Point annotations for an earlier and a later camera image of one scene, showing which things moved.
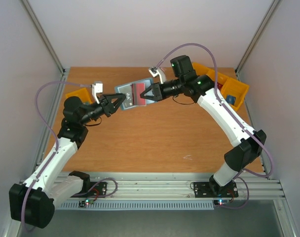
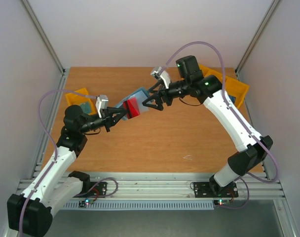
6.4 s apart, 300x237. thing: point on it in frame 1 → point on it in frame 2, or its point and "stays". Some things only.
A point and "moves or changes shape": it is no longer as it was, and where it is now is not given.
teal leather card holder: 132,92 moves or changes shape
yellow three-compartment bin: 233,92 stays
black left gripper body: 105,105 → 107,120
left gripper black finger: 113,96 → 114,109
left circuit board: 83,203 stays
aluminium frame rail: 178,186 stays
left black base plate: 96,189 stays
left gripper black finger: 116,101 → 118,118
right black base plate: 212,189 stays
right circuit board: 221,202 stays
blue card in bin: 231,99 stays
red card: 137,89 → 131,107
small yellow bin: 83,94 stays
